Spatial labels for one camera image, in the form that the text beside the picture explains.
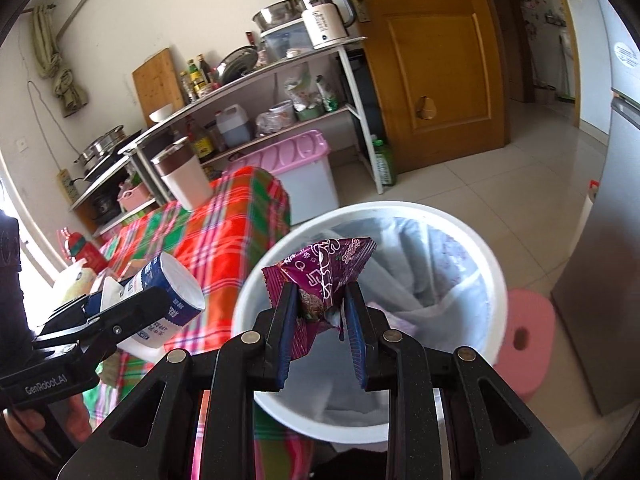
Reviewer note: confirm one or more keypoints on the dark condiment bottle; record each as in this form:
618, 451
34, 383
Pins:
205, 70

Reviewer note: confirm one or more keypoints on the white shelf rack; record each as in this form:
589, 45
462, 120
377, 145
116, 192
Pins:
350, 90

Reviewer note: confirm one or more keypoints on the green plastic bottle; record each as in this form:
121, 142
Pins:
385, 165

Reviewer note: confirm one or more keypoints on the plaid tablecloth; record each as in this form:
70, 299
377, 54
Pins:
225, 240

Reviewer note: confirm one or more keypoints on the low white rack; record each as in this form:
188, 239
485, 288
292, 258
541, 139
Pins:
100, 187

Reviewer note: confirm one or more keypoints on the red antler bottle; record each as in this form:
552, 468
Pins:
87, 255

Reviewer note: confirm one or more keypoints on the steel steamer pot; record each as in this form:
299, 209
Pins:
100, 150

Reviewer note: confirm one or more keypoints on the clear plastic container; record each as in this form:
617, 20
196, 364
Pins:
287, 40

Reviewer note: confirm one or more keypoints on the brown sauce bottle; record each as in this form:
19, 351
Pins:
202, 145

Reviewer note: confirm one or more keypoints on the wooden door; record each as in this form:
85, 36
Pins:
425, 60

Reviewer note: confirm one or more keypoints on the purple snack packet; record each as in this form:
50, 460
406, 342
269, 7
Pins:
320, 270

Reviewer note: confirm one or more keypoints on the blue and white carton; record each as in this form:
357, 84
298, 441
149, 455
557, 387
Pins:
170, 280

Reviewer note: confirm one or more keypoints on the metal door lock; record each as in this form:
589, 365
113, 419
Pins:
362, 2

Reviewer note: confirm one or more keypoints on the instant noodle cup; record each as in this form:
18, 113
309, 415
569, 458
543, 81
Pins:
281, 112

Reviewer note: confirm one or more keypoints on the green snack bag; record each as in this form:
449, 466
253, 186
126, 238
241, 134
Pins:
327, 92

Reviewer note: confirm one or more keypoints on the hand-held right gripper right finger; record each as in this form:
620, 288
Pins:
357, 340

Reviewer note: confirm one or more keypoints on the plastic oil jug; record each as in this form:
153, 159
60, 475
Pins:
232, 127

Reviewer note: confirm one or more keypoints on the white bin liner bag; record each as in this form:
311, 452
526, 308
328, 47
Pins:
440, 270

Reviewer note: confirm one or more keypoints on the person's left hand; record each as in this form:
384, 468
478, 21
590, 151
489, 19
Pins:
80, 417

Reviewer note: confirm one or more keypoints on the hanging green cloth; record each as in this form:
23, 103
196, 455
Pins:
50, 60

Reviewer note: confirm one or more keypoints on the grey refrigerator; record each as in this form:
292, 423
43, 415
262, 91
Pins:
610, 260

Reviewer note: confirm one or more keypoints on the yellow label condiment bottle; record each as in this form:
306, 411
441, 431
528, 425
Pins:
195, 77

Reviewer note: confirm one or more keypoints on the pink basket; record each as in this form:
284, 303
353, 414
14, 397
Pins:
134, 199

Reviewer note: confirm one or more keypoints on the yellow tissue pack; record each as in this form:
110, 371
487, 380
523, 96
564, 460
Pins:
75, 282

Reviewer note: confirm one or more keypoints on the white bowl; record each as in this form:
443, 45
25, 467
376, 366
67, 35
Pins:
161, 114

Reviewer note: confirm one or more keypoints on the black induction cooker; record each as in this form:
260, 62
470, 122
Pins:
107, 170

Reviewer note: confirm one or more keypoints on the clear plastic bag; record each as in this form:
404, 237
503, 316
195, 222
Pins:
267, 122

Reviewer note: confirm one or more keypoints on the wooden cutting board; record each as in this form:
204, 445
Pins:
157, 82

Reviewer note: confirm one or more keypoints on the pink lidded storage box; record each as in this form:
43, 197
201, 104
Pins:
300, 180

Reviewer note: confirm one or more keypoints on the white electric kettle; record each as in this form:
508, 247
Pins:
325, 25

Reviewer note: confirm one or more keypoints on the metal pan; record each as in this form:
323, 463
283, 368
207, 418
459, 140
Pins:
237, 62

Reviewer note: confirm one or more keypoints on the dark clothing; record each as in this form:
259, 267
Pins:
12, 270

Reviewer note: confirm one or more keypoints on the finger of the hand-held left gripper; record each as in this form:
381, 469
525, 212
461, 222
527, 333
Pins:
70, 315
135, 315

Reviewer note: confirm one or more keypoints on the white and brown mug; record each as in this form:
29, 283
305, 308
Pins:
185, 185

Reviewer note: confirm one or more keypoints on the steel bowl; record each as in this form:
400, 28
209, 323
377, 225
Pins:
275, 15

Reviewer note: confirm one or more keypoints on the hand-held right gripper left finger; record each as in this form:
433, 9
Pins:
287, 332

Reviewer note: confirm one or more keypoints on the power strip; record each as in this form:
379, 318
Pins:
66, 187

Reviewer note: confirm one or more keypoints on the clear condiment bottle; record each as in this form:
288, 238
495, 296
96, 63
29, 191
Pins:
186, 87

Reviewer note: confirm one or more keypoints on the pink stool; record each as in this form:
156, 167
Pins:
530, 310

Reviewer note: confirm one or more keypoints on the white trash bin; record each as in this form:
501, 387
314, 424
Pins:
475, 255

